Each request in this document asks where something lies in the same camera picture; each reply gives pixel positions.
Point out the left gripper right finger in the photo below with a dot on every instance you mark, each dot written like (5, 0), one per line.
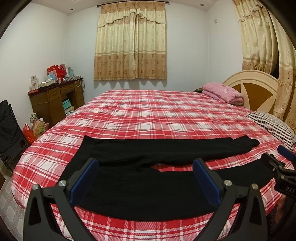
(250, 221)

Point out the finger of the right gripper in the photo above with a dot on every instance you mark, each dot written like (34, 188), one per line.
(286, 153)

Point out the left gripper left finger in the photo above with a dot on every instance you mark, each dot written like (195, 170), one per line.
(40, 222)

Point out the black pants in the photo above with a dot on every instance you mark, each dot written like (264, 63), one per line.
(128, 187)

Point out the striped pillow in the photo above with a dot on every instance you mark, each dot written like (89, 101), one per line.
(275, 126)

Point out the red plaid bed cover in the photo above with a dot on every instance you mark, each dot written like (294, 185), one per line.
(128, 114)

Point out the cream wooden headboard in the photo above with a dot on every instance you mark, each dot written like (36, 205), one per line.
(258, 88)

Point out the red plastic bag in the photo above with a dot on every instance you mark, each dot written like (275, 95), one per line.
(28, 133)

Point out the patterned paper bag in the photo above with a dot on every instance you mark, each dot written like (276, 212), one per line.
(39, 128)

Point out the black folding chair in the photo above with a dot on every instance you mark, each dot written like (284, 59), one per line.
(13, 141)

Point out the pink folded blanket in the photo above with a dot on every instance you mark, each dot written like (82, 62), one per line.
(224, 93)

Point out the teal box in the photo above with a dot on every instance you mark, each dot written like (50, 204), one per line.
(66, 104)

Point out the brown wooden desk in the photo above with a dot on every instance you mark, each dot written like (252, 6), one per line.
(47, 103)

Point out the beige side curtain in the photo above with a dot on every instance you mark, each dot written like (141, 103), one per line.
(267, 47)

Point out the white greeting card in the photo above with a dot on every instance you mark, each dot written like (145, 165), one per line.
(34, 82)

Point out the red gift bag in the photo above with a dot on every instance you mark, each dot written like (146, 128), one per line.
(58, 71)

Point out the beige window curtain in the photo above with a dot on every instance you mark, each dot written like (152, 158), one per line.
(131, 41)

